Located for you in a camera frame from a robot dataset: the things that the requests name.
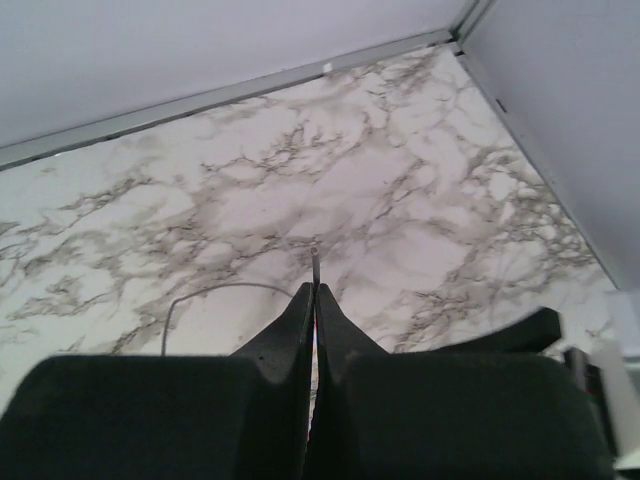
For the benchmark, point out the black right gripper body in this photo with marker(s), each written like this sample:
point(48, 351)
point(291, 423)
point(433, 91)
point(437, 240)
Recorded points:
point(531, 334)

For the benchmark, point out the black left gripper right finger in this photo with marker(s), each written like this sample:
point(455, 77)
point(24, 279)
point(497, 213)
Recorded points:
point(428, 415)

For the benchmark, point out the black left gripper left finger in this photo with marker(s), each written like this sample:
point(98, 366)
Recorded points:
point(240, 416)

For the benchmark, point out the aluminium back rail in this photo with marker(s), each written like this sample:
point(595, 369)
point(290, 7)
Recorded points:
point(111, 128)

